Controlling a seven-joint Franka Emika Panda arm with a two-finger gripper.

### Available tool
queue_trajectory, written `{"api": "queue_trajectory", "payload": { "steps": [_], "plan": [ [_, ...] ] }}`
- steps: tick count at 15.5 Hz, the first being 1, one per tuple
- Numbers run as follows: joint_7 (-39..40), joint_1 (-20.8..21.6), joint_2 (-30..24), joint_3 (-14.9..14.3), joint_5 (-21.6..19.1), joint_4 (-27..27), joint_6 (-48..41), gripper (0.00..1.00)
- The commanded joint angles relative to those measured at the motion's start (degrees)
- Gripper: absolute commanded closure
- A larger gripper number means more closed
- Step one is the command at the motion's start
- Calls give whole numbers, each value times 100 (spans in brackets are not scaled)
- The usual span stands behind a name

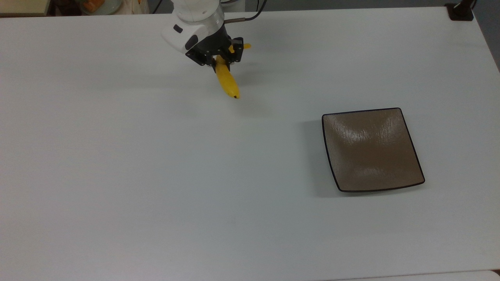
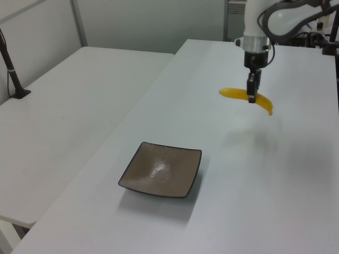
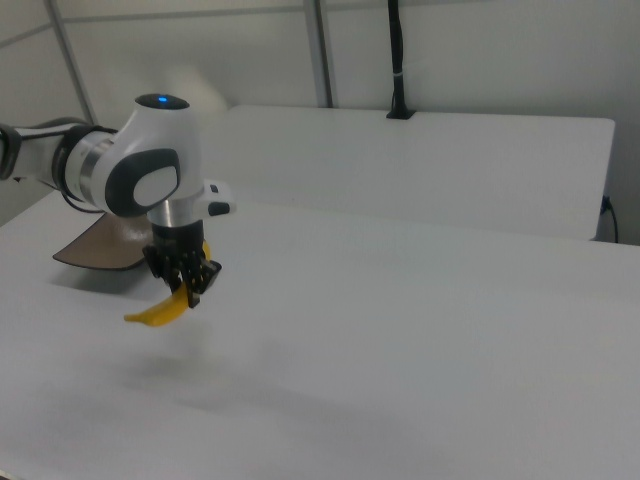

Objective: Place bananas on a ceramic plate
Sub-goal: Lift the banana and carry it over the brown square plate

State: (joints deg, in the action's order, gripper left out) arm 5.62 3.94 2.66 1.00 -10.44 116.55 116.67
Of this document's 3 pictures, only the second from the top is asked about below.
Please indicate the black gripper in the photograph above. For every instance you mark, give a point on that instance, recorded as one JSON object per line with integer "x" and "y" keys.
{"x": 255, "y": 59}

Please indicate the yellow banana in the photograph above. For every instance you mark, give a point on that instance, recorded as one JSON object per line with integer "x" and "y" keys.
{"x": 235, "y": 94}

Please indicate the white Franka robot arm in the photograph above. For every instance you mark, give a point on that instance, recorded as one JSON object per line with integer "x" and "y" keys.
{"x": 280, "y": 18}

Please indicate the brown square ceramic plate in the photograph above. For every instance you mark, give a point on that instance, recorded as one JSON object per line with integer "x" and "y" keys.
{"x": 161, "y": 170}

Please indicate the perforated grey metal panel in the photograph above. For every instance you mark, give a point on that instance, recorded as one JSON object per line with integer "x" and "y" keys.
{"x": 234, "y": 18}

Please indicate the small dark capped bottle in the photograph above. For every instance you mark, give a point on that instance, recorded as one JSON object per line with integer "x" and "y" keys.
{"x": 320, "y": 26}

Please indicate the white cylinder brown cap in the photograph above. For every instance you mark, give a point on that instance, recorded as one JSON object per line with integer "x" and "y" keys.
{"x": 324, "y": 18}

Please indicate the dark clamp camera stand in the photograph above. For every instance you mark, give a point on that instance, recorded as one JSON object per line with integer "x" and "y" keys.
{"x": 332, "y": 39}

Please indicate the grey metal partition post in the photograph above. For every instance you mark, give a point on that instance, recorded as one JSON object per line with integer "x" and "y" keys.
{"x": 79, "y": 23}

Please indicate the black camera stand pole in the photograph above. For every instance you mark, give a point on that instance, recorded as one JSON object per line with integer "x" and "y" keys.
{"x": 10, "y": 71}

